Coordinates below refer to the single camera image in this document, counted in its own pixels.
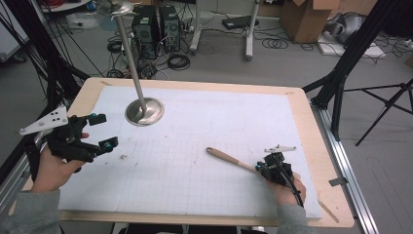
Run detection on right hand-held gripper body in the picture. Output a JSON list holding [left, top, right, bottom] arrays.
[[260, 144, 297, 188]]

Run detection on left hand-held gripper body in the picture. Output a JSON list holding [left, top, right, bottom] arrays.
[[19, 105, 100, 163]]

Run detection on wooden slotted spatula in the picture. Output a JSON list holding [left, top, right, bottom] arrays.
[[206, 146, 261, 175]]

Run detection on person's right hand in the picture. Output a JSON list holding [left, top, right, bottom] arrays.
[[266, 171, 308, 207]]

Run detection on person's left hand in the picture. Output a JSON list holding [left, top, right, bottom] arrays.
[[30, 131, 91, 194]]

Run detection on metal pole stand round base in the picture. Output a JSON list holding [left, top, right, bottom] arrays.
[[96, 0, 166, 128]]

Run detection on grey tape piece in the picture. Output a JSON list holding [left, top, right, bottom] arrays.
[[327, 176, 349, 187]]

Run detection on thin wooden strip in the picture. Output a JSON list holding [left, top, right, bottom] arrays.
[[318, 199, 341, 224]]

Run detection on white grid paper mat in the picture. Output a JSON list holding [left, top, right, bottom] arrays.
[[57, 85, 323, 219]]

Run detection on black computer tower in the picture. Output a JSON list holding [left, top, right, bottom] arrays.
[[131, 6, 161, 60], [158, 4, 181, 54]]

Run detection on white round table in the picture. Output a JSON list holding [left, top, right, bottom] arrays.
[[40, 0, 93, 14]]

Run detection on white cabinet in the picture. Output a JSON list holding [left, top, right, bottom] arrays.
[[0, 6, 31, 63]]

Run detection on white stand leg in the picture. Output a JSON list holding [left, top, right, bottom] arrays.
[[244, 0, 261, 62], [189, 0, 205, 55]]

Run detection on black tripod stand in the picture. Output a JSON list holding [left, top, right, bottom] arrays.
[[301, 0, 413, 147]]

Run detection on flat black device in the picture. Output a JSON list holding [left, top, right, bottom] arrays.
[[221, 15, 260, 31]]

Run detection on white flat board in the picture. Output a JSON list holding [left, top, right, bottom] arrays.
[[317, 31, 388, 59]]

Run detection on cardboard box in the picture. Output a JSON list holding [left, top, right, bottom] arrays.
[[280, 0, 343, 45]]

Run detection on grey bag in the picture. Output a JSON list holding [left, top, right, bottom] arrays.
[[323, 12, 367, 45]]

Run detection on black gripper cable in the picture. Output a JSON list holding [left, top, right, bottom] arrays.
[[275, 155, 306, 209]]

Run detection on black stand with cables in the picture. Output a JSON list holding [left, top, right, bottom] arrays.
[[0, 0, 92, 115]]

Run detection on aluminium rail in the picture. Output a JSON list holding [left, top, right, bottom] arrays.
[[310, 98, 380, 234], [0, 130, 51, 214]]

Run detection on coiled black cable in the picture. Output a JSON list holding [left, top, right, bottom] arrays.
[[167, 52, 192, 71], [261, 37, 289, 51]]

